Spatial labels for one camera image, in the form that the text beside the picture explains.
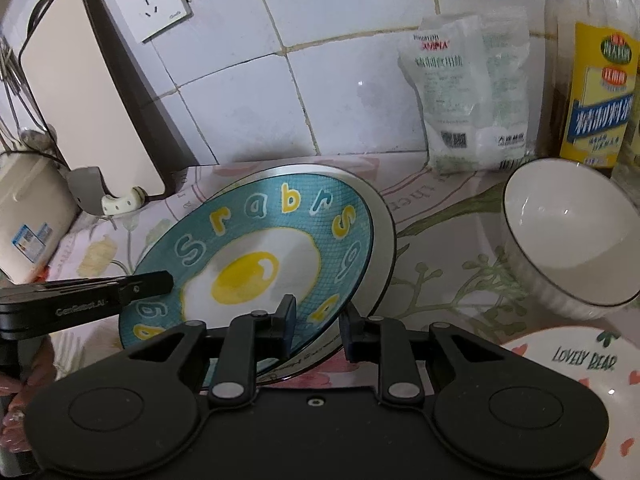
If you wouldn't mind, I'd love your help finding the floral tablecloth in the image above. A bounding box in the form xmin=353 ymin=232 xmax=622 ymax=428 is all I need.
xmin=40 ymin=155 xmax=640 ymax=396

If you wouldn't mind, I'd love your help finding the white salt bag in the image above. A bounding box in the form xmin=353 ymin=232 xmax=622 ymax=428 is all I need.
xmin=398 ymin=14 xmax=490 ymax=174
xmin=475 ymin=7 xmax=532 ymax=171

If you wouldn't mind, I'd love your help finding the yellow label oil bottle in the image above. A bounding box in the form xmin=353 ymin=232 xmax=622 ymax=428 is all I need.
xmin=537 ymin=0 xmax=640 ymax=172

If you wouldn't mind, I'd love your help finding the person's left hand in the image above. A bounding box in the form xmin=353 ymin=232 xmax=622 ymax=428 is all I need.
xmin=0 ymin=340 xmax=55 ymax=457

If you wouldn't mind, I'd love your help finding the white bear print plate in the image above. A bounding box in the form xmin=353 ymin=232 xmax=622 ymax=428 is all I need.
xmin=497 ymin=327 xmax=640 ymax=480

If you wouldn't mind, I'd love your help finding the black power cable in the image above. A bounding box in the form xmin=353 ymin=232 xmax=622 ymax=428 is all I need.
xmin=14 ymin=125 xmax=70 ymax=172

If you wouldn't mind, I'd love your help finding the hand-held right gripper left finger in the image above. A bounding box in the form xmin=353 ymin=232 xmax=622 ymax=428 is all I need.
xmin=120 ymin=294 xmax=297 ymax=408

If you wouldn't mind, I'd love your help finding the cream rice cooker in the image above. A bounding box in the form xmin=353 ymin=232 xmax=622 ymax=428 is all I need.
xmin=0 ymin=149 xmax=81 ymax=285

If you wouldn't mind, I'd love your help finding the clear vinegar bottle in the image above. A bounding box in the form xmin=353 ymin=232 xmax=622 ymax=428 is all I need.
xmin=612 ymin=110 xmax=640 ymax=197

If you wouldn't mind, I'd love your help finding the white ribbed bowl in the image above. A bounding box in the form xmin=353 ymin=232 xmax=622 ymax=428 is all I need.
xmin=501 ymin=158 xmax=640 ymax=322

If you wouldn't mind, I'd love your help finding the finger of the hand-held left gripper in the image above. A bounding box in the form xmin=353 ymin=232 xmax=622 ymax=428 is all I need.
xmin=116 ymin=270 xmax=174 ymax=307

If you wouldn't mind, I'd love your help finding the white wall socket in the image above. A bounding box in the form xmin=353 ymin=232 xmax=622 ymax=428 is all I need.
xmin=110 ymin=0 xmax=194 ymax=44

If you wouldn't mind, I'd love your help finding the grey cutting board stand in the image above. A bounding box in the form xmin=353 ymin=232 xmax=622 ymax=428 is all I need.
xmin=67 ymin=166 xmax=119 ymax=216

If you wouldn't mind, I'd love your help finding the cream cutting board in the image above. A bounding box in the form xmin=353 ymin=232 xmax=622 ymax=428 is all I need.
xmin=19 ymin=0 xmax=202 ymax=199

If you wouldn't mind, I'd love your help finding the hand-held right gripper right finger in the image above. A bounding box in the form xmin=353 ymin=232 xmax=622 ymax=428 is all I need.
xmin=340 ymin=302 xmax=507 ymax=406

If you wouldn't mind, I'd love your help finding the metal ladle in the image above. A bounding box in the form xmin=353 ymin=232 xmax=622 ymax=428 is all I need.
xmin=0 ymin=35 xmax=57 ymax=150

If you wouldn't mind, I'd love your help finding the blue fried egg plate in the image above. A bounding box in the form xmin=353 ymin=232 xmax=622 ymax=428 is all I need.
xmin=118 ymin=172 xmax=374 ymax=362

